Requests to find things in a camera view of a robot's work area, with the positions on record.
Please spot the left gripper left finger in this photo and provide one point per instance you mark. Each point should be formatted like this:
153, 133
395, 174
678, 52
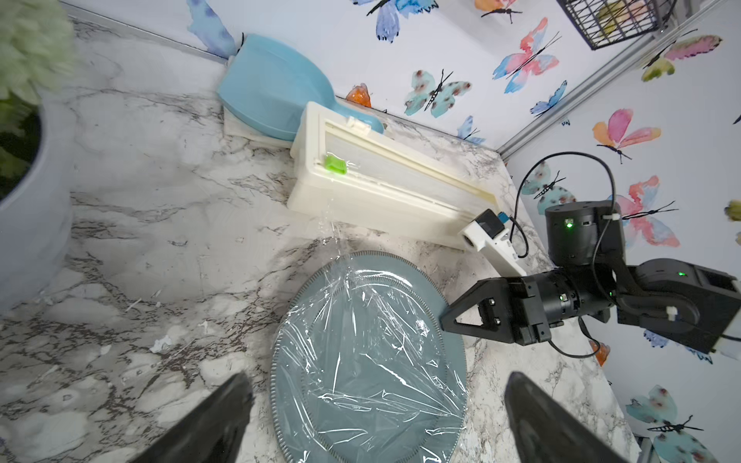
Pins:
212, 431

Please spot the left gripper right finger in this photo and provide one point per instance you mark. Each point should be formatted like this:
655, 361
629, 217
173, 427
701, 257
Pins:
544, 431

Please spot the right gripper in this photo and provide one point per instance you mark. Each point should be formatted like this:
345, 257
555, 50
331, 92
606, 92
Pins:
524, 310

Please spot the clear plastic wrap sheet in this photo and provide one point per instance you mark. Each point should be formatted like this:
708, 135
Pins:
370, 359

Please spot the teal ceramic plate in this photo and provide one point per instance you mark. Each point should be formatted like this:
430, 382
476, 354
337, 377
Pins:
367, 359

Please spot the cream plastic wrap dispenser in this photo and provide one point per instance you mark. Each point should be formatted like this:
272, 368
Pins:
389, 187

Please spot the green slide cutter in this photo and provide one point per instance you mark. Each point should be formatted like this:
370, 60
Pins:
334, 164

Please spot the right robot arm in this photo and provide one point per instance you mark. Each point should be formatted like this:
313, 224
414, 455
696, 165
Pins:
687, 303

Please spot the potted plant white pot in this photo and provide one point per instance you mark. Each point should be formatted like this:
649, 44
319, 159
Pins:
37, 53

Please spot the white green striped cloth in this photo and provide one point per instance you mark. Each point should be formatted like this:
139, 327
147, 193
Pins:
233, 126

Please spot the black wire wall basket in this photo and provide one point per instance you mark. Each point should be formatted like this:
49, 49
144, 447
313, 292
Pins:
602, 23

